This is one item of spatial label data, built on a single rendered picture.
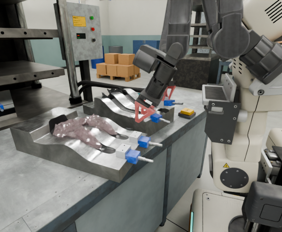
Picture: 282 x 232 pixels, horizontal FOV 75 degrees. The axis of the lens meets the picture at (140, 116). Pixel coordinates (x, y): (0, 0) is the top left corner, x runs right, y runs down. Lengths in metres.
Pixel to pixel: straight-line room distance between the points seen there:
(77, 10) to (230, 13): 1.25
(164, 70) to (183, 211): 1.29
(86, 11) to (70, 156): 1.20
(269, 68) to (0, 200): 0.82
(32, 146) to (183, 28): 0.69
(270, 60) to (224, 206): 1.01
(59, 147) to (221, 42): 0.61
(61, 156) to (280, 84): 0.71
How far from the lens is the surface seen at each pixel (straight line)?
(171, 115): 1.03
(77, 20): 1.60
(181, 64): 5.02
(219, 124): 0.71
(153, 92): 0.57
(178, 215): 1.62
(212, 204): 1.36
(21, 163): 0.86
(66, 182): 0.70
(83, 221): 0.79
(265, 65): 0.55
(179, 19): 0.54
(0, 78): 1.33
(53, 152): 0.78
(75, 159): 0.71
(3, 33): 1.34
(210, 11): 0.98
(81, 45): 1.61
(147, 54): 0.56
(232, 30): 0.51
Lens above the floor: 1.25
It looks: 23 degrees down
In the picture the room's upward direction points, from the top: straight up
